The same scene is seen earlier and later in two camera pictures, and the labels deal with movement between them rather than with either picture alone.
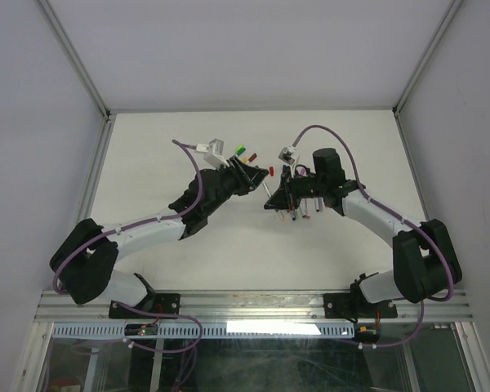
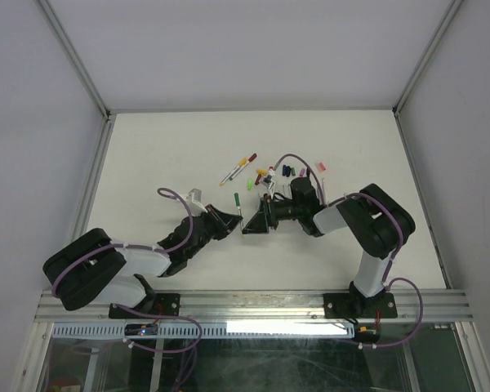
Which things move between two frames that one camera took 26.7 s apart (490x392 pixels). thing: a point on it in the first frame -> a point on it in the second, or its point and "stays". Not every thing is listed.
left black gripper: [244, 183] -> [229, 220]
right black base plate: [357, 306] stays
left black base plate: [161, 303] stays
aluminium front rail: [251, 306] stays
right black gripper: [290, 201] -> [259, 224]
